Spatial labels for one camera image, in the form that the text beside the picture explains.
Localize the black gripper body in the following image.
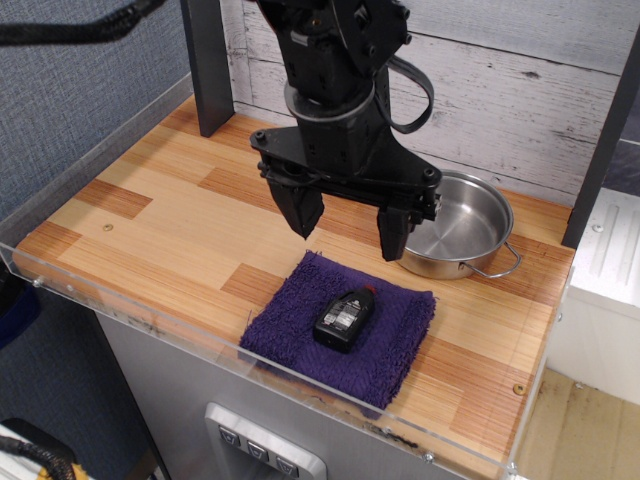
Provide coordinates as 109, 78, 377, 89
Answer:
250, 80, 442, 223

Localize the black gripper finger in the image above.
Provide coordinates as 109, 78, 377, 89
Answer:
377, 206, 412, 261
268, 180, 324, 239

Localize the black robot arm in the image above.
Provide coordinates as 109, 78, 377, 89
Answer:
250, 1, 442, 261

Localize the purple towel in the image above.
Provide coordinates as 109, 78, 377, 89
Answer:
240, 252, 436, 419

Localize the stainless steel pot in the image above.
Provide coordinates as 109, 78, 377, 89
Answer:
399, 170, 522, 280

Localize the small black bottle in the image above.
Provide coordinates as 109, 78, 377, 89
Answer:
313, 286, 376, 353

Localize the white cabinet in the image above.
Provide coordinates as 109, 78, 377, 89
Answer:
547, 188, 639, 404

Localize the silver dispenser panel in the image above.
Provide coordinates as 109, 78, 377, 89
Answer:
204, 402, 328, 479

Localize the clear acrylic guard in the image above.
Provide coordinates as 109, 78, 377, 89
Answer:
1, 79, 573, 479

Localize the black cable loop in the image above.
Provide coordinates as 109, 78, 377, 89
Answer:
387, 53, 435, 135

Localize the black sleeved cable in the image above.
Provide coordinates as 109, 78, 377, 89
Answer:
0, 0, 166, 47

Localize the dark grey right post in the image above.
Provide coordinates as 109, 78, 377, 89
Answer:
561, 29, 639, 249

